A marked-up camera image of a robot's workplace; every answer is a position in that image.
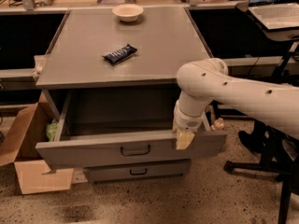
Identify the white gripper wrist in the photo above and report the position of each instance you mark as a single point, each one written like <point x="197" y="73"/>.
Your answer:
<point x="187" y="121"/>

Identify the grey top drawer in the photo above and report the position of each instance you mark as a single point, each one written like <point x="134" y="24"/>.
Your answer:
<point x="125" y="125"/>

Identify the grey drawer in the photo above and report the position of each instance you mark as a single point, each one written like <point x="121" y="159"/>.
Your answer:
<point x="136" y="170"/>
<point x="125" y="125"/>

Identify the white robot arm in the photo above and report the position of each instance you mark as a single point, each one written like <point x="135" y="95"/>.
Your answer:
<point x="203" y="82"/>

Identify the grey bottom drawer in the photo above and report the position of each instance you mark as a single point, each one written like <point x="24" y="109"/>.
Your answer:
<point x="136" y="170"/>

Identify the grey drawer cabinet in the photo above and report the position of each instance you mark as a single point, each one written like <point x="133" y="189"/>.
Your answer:
<point x="113" y="84"/>

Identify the open cardboard box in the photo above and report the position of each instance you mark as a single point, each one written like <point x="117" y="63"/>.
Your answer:
<point x="19" y="148"/>

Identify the plastic bottle on floor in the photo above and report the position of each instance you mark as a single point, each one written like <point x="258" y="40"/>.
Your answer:
<point x="218" y="124"/>

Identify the black shoe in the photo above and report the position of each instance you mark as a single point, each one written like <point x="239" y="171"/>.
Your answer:
<point x="254" y="141"/>

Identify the black office chair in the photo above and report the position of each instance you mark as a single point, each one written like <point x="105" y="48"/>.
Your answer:
<point x="275" y="159"/>

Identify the blue snack bar wrapper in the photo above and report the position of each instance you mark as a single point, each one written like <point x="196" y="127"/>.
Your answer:
<point x="120" y="55"/>

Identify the green chip bag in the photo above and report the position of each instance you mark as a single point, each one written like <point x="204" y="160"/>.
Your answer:
<point x="52" y="129"/>

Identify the white ceramic bowl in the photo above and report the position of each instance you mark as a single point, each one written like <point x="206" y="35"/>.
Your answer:
<point x="128" y="12"/>

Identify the silver laptop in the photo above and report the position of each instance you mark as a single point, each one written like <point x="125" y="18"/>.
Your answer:
<point x="275" y="14"/>

